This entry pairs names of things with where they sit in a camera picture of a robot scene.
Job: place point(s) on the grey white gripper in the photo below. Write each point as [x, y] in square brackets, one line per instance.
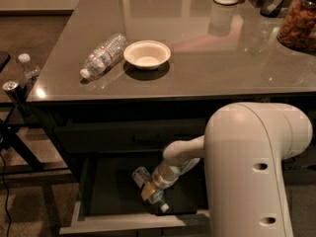
[163, 175]

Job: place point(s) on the blue label plastic bottle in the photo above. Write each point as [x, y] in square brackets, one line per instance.
[141, 176]

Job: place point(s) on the silver metal can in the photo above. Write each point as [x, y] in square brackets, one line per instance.
[14, 91]

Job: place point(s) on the red label plastic bottle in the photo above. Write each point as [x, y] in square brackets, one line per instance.
[104, 56]

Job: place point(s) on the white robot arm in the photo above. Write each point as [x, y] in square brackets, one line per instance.
[242, 149]

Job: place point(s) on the small clear bottle white cap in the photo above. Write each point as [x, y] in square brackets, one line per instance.
[30, 70]

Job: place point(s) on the glass snack jar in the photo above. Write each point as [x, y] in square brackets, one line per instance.
[298, 29]

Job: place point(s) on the dark side table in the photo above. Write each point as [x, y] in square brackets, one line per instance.
[21, 131]

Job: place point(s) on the open middle drawer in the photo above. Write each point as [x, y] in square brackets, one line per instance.
[109, 202]

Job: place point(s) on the closed top drawer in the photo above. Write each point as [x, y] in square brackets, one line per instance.
[127, 136]

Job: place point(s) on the white paper bowl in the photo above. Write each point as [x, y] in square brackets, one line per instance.
[147, 54]

